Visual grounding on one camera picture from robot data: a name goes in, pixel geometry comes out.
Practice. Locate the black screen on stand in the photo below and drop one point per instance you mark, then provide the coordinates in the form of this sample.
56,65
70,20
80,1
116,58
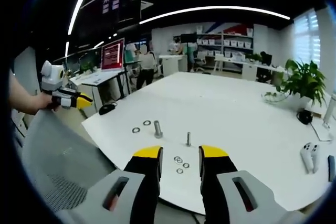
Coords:
189,37

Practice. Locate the dark hanging display screen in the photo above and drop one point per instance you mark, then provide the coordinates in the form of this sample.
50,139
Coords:
115,1

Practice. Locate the white desk with black legs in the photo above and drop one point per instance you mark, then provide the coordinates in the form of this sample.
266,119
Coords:
99,78

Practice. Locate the blue-grey flat object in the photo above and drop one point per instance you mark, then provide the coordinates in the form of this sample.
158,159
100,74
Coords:
331,169

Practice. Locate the small metal washer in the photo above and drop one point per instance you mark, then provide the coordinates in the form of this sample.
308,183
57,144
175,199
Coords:
179,170
186,165
180,160
176,158

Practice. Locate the clear glass dish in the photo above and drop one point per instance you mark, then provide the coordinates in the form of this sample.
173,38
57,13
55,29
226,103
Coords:
273,97

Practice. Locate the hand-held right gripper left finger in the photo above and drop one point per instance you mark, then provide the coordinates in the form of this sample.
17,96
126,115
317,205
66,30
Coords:
141,182

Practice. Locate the person's left hand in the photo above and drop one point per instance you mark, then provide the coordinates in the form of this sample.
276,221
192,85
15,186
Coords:
48,102

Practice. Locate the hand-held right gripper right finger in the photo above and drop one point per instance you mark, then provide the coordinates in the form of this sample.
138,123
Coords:
215,182

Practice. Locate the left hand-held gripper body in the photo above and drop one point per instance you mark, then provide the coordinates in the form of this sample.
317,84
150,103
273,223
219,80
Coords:
51,77

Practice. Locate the large threaded stud bolt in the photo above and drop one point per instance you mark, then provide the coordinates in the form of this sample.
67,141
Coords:
158,129

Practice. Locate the green potted plant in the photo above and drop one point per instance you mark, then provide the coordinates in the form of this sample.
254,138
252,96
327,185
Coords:
304,79

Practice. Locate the curved ceiling light strip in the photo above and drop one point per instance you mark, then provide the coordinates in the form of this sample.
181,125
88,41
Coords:
210,9
78,1

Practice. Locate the long white desk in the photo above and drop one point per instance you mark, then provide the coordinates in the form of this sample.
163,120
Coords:
236,64

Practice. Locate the white lamp post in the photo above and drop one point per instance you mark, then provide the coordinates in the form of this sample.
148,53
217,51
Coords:
330,111

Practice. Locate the shelf with white bins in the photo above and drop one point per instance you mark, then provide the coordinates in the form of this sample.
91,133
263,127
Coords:
225,41

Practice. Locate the monitor with red screen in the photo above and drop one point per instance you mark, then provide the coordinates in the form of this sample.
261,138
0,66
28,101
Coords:
112,54

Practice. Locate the grey mesh office chair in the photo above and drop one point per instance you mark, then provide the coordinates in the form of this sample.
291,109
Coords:
57,150

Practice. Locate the large metal washer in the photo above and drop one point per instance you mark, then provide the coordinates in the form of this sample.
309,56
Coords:
146,122
136,129

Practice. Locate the white handheld controller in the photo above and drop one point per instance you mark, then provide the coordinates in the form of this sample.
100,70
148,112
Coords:
309,155

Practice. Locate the black desk monitor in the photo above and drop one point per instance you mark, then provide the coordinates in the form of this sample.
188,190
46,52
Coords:
266,58

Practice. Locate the white office chair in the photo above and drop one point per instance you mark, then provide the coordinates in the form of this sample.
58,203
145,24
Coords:
201,60

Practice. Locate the small green desk plant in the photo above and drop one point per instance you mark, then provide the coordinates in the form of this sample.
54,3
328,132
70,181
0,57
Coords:
254,57

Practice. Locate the thin threaded stud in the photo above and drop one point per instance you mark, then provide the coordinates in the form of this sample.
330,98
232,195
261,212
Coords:
188,139

